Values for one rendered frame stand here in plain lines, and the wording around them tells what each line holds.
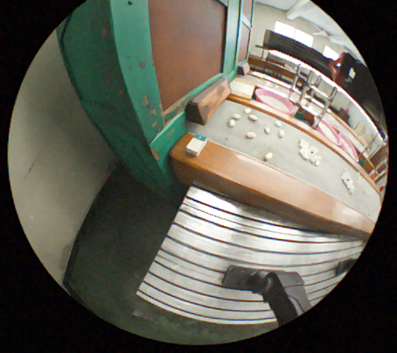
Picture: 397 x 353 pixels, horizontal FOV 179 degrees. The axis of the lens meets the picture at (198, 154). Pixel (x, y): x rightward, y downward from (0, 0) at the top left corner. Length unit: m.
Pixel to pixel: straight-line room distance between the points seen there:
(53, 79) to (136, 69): 0.83
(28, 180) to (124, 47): 1.03
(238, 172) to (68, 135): 1.04
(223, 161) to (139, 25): 0.35
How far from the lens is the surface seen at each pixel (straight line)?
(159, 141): 0.30
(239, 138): 0.43
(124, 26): 0.21
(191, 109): 0.36
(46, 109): 0.99
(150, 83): 0.24
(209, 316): 0.48
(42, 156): 1.05
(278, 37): 0.45
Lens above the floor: 1.03
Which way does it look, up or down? 54 degrees down
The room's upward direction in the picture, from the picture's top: straight up
